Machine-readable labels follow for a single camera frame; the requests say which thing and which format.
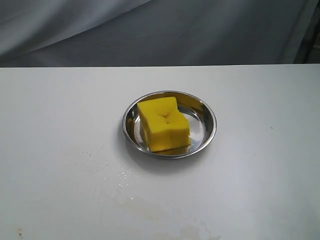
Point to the round stainless steel dish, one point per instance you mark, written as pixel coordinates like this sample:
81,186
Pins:
202,120

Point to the grey backdrop cloth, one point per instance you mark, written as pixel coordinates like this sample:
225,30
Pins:
143,33

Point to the yellow sponge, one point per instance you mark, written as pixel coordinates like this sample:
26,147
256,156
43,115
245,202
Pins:
165,127

